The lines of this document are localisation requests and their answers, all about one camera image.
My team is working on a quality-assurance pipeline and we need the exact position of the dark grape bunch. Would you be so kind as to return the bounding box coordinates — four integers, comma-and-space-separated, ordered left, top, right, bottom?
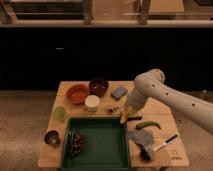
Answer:
70, 132, 85, 157

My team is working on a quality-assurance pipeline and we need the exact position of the white cup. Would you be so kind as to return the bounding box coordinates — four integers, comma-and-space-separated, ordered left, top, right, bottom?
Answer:
85, 95, 100, 112

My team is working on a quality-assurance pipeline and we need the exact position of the small metal cup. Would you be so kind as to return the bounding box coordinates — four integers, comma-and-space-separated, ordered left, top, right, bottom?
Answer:
44, 130, 60, 146

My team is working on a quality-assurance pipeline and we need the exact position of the orange bowl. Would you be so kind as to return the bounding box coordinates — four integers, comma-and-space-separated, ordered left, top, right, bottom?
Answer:
66, 84, 89, 104

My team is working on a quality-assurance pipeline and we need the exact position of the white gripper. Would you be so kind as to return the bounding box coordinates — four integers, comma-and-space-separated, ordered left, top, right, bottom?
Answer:
124, 89, 147, 115

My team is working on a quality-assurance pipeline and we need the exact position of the green chili pepper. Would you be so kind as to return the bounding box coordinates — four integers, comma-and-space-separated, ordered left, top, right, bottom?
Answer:
135, 121, 161, 130

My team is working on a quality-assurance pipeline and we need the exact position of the blue sponge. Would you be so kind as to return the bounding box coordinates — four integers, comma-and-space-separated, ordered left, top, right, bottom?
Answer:
111, 86, 128, 100

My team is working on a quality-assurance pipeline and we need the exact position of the yellow banana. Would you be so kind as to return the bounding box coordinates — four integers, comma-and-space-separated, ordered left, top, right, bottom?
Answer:
120, 111, 129, 124

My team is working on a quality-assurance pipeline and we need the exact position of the grey cloth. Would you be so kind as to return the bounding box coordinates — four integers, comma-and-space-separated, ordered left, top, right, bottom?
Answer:
128, 130, 154, 146

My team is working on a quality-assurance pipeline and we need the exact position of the green cup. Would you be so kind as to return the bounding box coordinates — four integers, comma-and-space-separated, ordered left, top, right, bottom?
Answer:
53, 106, 66, 122

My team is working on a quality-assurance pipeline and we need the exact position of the green plastic tray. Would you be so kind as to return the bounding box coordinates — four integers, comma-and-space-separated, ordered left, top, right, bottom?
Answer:
60, 117, 131, 171

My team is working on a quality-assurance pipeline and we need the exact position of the wooden table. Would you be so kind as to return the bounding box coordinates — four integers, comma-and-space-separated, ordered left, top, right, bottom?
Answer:
38, 81, 189, 168

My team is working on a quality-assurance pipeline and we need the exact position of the white handled dish brush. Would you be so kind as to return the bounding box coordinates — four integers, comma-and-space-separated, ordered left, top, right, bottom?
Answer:
141, 134, 178, 161

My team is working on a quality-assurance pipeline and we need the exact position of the dark maroon bowl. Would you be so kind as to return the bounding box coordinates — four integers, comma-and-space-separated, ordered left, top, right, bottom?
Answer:
89, 77, 109, 97

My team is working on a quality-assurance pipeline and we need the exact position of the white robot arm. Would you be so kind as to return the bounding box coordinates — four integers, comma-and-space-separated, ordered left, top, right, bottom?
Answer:
120, 69, 213, 135

